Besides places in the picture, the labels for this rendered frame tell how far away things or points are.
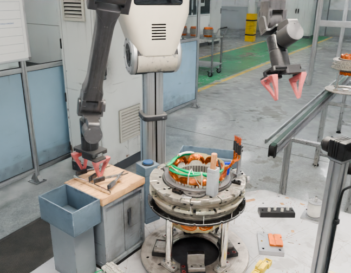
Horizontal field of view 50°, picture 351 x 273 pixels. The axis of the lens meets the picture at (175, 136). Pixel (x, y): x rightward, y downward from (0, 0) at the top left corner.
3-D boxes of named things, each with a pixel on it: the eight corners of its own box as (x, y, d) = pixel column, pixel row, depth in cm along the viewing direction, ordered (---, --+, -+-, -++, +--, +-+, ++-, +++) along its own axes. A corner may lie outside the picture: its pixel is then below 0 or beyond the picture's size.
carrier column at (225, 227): (223, 270, 127) (227, 217, 120) (216, 267, 129) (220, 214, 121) (227, 266, 129) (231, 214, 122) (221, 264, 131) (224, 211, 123)
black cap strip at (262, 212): (294, 218, 162) (295, 213, 161) (259, 217, 162) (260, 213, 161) (291, 211, 167) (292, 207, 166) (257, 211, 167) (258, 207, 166)
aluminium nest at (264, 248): (284, 257, 138) (284, 251, 137) (259, 254, 139) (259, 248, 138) (279, 237, 149) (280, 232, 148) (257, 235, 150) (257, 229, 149)
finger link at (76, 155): (85, 178, 129) (84, 153, 125) (71, 172, 132) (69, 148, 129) (100, 171, 134) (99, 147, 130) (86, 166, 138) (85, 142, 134)
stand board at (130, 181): (102, 207, 119) (102, 200, 118) (64, 188, 130) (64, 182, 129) (145, 183, 134) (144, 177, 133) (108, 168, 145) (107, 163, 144)
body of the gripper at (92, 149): (93, 160, 123) (92, 138, 121) (72, 151, 129) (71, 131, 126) (108, 153, 128) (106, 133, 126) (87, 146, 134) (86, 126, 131)
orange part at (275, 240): (283, 247, 141) (283, 245, 140) (269, 246, 141) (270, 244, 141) (280, 236, 147) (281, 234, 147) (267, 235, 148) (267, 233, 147)
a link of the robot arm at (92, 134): (104, 97, 126) (77, 96, 122) (111, 107, 116) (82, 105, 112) (101, 131, 129) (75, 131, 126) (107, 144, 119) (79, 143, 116)
